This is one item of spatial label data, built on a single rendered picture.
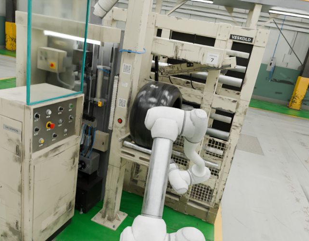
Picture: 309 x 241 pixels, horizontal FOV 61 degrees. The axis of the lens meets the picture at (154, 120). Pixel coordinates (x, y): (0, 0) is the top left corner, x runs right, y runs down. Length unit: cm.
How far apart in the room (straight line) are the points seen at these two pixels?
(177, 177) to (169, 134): 55
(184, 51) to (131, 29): 47
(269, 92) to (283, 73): 87
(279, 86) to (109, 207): 960
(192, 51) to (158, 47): 30
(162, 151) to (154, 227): 34
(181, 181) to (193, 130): 52
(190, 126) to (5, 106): 121
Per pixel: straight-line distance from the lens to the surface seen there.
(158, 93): 201
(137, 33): 214
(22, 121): 188
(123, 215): 289
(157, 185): 127
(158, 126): 131
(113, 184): 256
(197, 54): 225
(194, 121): 132
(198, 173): 181
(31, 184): 205
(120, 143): 222
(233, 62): 235
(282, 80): 1141
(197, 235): 128
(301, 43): 1152
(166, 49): 232
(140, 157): 224
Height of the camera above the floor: 182
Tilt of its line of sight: 18 degrees down
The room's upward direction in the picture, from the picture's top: 10 degrees clockwise
